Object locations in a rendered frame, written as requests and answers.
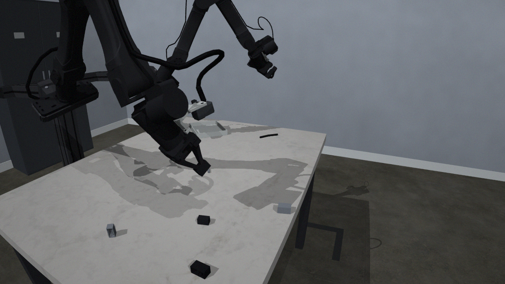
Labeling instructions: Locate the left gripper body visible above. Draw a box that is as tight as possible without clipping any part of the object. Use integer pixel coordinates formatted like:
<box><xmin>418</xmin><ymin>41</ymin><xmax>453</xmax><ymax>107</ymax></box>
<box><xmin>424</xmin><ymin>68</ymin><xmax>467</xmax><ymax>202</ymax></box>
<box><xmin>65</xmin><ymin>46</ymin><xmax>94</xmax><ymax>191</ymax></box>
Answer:
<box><xmin>249</xmin><ymin>52</ymin><xmax>274</xmax><ymax>78</ymax></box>

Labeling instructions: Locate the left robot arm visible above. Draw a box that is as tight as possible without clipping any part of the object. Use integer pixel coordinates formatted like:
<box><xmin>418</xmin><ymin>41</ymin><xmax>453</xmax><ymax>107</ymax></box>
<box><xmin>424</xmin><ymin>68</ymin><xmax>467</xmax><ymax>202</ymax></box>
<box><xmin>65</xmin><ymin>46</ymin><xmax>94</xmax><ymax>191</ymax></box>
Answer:
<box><xmin>155</xmin><ymin>0</ymin><xmax>278</xmax><ymax>85</ymax></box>

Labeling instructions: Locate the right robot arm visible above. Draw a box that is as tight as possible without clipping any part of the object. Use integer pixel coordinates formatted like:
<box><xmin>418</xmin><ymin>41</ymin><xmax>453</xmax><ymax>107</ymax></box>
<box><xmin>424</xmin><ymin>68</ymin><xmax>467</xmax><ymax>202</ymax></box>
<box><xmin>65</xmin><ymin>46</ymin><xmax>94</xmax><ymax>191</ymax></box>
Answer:
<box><xmin>32</xmin><ymin>0</ymin><xmax>189</xmax><ymax>134</ymax></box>

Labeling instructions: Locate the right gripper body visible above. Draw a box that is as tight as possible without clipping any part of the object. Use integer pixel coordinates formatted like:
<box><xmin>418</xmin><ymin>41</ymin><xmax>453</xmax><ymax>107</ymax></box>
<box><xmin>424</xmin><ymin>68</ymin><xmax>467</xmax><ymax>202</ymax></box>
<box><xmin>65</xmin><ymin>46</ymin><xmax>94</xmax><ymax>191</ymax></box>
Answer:
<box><xmin>149</xmin><ymin>101</ymin><xmax>207</xmax><ymax>162</ymax></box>

